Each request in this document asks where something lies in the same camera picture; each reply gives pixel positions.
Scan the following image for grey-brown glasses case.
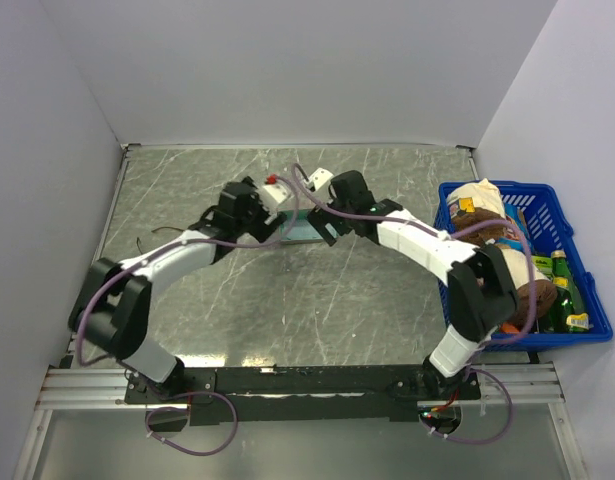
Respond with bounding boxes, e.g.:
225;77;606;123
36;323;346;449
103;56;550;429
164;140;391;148
279;209;323;245

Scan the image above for thin gold-rimmed sunglasses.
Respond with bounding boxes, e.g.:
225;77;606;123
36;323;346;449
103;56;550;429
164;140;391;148
135;226;184;255

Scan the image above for light blue cleaning cloth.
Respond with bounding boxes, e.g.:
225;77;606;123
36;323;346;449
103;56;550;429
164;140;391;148
283;219;321;242

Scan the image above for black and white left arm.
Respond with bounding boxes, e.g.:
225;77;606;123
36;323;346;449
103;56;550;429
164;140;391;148
68;177;297;402

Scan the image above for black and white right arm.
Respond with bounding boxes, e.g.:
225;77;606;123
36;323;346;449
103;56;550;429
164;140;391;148
298;169;519;398

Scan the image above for brown plush toy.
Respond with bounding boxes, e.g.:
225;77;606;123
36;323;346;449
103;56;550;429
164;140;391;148
451;207;508;246

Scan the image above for blue Lays chip bag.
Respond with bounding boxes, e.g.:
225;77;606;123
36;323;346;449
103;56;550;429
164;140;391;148
497;203;533;251

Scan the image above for blue plastic basket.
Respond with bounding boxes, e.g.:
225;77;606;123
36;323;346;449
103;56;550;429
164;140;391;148
433;180;614;353

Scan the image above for green glass bottle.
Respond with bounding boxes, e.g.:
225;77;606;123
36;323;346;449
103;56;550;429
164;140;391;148
539;250;588;333

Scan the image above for yellow green snack packet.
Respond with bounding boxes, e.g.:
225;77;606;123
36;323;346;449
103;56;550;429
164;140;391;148
565;313;590;332

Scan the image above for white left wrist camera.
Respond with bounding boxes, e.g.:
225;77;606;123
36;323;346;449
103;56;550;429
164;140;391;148
257;174;293;213

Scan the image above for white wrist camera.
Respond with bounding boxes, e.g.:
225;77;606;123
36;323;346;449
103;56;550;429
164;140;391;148
306;168;333;195
257;174;293;213

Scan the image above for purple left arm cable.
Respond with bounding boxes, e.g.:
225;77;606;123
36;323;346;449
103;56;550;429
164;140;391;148
76;174;303;456

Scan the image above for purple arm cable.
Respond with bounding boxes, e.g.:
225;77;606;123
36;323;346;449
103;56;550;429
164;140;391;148
76;174;303;456
291;163;538;447

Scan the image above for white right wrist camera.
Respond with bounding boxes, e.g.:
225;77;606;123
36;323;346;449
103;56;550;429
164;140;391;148
306;168;333;195

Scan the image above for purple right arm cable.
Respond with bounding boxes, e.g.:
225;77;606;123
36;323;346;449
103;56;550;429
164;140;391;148
291;163;538;447

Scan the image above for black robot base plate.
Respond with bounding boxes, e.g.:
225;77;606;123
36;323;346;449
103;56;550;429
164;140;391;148
125;364;481;426

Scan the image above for aluminium frame rail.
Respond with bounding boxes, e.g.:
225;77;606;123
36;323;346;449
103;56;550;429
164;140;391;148
35;363;565;411

